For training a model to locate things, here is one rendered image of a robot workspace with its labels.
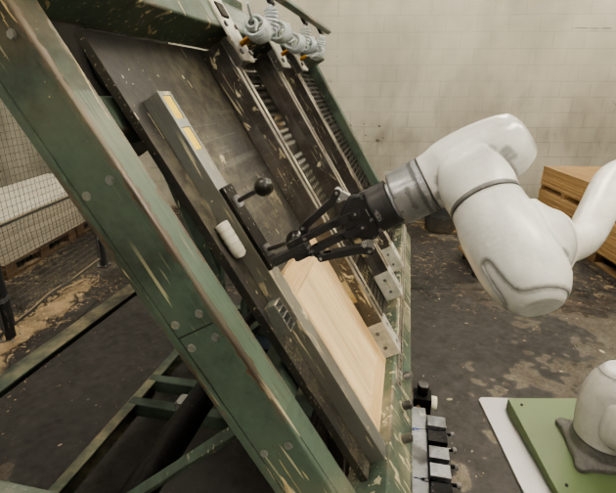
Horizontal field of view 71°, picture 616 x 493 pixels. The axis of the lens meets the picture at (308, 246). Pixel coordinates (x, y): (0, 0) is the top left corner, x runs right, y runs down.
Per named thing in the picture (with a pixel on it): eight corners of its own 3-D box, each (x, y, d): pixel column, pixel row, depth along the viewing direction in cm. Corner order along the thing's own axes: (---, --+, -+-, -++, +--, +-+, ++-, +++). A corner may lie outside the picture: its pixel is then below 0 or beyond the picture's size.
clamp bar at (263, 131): (380, 363, 141) (451, 337, 132) (176, 17, 118) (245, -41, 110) (381, 346, 150) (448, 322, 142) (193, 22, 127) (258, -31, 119)
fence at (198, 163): (370, 463, 104) (384, 459, 103) (142, 102, 86) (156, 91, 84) (372, 447, 109) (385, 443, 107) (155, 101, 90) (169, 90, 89)
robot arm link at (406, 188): (442, 216, 65) (406, 233, 67) (438, 201, 74) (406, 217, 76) (415, 162, 63) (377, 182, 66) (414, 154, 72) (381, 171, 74)
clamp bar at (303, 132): (386, 303, 180) (441, 281, 171) (234, 34, 157) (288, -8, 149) (387, 293, 189) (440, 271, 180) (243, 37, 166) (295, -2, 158)
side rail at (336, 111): (386, 233, 278) (402, 225, 274) (299, 74, 257) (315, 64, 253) (386, 229, 285) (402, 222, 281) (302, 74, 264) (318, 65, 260)
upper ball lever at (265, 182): (233, 214, 91) (268, 197, 81) (223, 199, 91) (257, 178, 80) (244, 206, 94) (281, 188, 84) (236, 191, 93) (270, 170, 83)
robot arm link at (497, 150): (406, 141, 67) (436, 208, 60) (506, 85, 61) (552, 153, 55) (426, 174, 75) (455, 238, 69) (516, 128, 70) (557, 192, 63)
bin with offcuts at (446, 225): (465, 235, 540) (472, 183, 518) (423, 234, 542) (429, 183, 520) (455, 223, 589) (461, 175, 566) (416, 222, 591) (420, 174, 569)
